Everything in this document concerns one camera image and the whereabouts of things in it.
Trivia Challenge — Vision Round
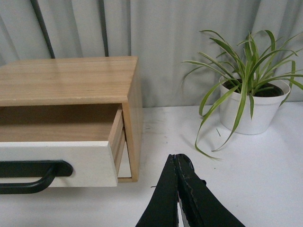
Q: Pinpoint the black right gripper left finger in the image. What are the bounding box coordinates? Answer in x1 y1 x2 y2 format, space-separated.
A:
136 155 178 227

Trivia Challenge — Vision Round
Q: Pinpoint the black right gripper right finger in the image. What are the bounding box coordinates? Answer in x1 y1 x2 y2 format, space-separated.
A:
175 154 244 227

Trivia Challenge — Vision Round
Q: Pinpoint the white drawer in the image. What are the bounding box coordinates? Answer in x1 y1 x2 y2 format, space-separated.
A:
0 104 125 187

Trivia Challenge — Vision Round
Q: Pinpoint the black drawer handle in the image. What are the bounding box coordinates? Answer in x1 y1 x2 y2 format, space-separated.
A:
0 160 73 194

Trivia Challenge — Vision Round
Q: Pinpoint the light wooden drawer cabinet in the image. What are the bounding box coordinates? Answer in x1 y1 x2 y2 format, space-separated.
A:
0 56 143 183

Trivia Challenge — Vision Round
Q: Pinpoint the white plant pot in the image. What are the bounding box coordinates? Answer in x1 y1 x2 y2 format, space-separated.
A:
220 80 291 135

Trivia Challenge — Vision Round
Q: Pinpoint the green spider plant right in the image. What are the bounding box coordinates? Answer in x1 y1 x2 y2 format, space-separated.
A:
181 29 303 160

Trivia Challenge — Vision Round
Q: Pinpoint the grey corrugated backdrop curtain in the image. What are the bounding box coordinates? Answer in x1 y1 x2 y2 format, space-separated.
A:
0 0 303 107

